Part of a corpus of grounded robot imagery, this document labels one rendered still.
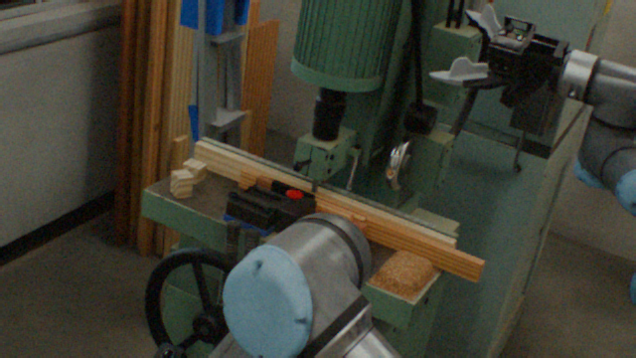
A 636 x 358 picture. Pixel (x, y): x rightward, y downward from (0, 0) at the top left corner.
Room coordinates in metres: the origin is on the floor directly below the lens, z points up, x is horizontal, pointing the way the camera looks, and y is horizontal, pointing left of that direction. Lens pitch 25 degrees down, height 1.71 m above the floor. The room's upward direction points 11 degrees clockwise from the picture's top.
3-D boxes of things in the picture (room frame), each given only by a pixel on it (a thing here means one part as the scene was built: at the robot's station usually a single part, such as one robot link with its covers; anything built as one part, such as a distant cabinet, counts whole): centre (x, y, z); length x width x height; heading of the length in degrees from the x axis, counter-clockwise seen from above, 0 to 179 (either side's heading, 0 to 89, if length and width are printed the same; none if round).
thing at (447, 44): (1.70, -0.22, 1.23); 0.09 x 0.08 x 0.15; 157
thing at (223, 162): (1.58, -0.01, 0.93); 0.60 x 0.02 x 0.05; 67
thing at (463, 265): (1.53, -0.09, 0.92); 0.54 x 0.02 x 0.04; 67
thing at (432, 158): (1.68, -0.22, 1.02); 0.09 x 0.07 x 0.12; 67
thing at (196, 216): (1.47, 0.04, 0.87); 0.61 x 0.30 x 0.06; 67
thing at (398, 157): (1.64, -0.16, 1.02); 0.12 x 0.03 x 0.12; 157
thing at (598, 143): (1.27, -0.44, 1.25); 0.11 x 0.08 x 0.11; 11
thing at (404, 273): (1.39, -0.19, 0.92); 0.14 x 0.09 x 0.04; 157
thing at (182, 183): (1.54, 0.27, 0.92); 0.04 x 0.03 x 0.05; 39
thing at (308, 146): (1.58, -0.01, 1.03); 0.14 x 0.07 x 0.09; 157
